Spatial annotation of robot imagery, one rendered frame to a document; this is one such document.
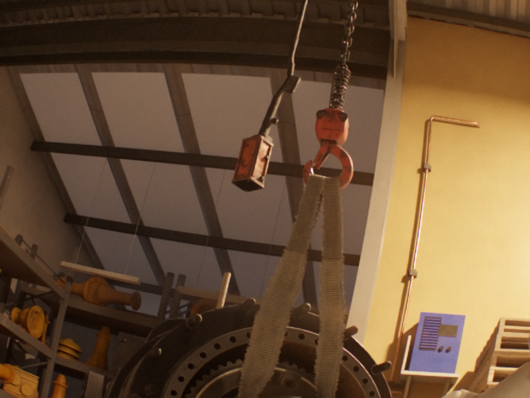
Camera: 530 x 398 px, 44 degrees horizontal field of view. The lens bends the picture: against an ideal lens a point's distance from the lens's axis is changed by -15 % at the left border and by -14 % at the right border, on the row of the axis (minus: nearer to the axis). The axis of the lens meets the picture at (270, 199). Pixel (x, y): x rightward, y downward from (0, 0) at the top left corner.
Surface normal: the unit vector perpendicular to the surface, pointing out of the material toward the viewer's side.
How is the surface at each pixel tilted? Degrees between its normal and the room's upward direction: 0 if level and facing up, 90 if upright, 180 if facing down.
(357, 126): 168
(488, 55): 90
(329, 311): 102
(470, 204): 90
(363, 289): 90
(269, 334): 94
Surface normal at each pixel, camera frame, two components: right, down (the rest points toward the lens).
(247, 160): -0.65, -0.44
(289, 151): -0.23, 0.78
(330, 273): -0.18, -0.27
